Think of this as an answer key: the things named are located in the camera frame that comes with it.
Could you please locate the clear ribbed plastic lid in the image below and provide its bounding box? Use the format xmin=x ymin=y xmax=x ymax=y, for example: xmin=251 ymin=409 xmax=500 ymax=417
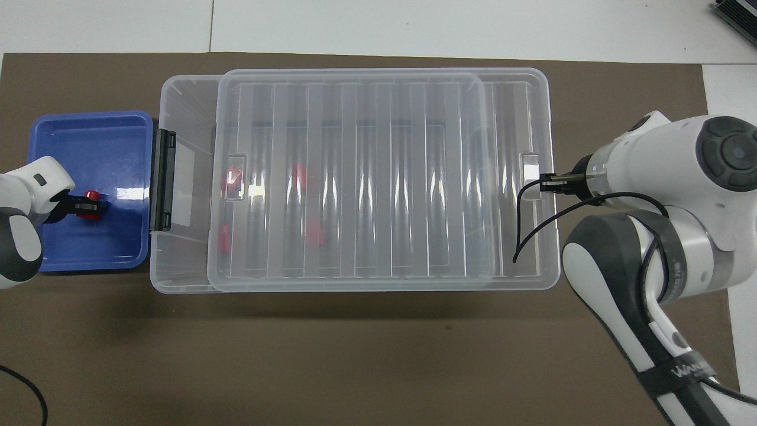
xmin=206 ymin=67 xmax=561 ymax=293

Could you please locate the clear plastic storage box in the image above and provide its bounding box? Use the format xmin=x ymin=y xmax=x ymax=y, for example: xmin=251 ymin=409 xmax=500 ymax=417
xmin=149 ymin=73 xmax=497 ymax=294

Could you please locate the brown table mat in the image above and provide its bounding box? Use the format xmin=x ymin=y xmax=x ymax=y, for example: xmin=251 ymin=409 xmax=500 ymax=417
xmin=0 ymin=52 xmax=741 ymax=426

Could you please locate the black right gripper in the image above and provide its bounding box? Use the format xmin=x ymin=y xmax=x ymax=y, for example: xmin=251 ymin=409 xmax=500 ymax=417
xmin=541 ymin=155 xmax=595 ymax=199

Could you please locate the red block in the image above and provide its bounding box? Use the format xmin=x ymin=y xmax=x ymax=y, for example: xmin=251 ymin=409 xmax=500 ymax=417
xmin=82 ymin=189 xmax=103 ymax=222

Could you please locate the black ribbed device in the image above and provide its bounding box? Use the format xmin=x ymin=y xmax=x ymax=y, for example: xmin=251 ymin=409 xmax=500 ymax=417
xmin=712 ymin=0 xmax=757 ymax=40

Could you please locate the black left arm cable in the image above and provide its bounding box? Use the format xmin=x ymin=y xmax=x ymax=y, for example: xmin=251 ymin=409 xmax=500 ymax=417
xmin=0 ymin=364 xmax=49 ymax=426

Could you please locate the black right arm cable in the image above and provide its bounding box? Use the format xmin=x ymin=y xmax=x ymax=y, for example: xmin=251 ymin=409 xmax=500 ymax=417
xmin=512 ymin=177 xmax=672 ymax=309

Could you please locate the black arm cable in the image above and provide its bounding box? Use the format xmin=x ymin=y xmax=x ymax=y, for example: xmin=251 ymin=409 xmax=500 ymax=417
xmin=512 ymin=177 xmax=672 ymax=309
xmin=0 ymin=364 xmax=49 ymax=426

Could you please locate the blue plastic tray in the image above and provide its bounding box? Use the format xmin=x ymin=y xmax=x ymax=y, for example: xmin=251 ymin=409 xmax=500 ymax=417
xmin=28 ymin=111 xmax=155 ymax=273

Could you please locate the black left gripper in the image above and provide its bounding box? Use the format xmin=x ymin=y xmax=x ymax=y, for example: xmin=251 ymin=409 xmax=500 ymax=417
xmin=45 ymin=191 xmax=109 ymax=225

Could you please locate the black box latch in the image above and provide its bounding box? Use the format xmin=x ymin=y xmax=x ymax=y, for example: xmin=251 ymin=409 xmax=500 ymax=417
xmin=150 ymin=129 xmax=177 ymax=233

